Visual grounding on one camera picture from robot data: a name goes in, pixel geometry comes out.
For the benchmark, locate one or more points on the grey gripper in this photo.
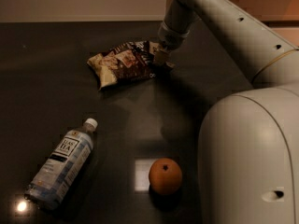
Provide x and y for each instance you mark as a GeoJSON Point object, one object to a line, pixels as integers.
{"type": "Point", "coordinates": [170, 37]}

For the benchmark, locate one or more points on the brown sea salt chip bag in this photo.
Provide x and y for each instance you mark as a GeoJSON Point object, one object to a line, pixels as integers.
{"type": "Point", "coordinates": [128, 62]}

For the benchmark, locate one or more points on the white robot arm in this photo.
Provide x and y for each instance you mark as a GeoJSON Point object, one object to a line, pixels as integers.
{"type": "Point", "coordinates": [248, 145]}

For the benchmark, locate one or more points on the blue label plastic tea bottle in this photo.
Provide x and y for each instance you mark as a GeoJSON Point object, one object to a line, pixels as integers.
{"type": "Point", "coordinates": [54, 179]}

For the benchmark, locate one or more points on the orange fruit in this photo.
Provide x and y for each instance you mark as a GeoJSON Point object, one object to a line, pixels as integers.
{"type": "Point", "coordinates": [165, 176]}

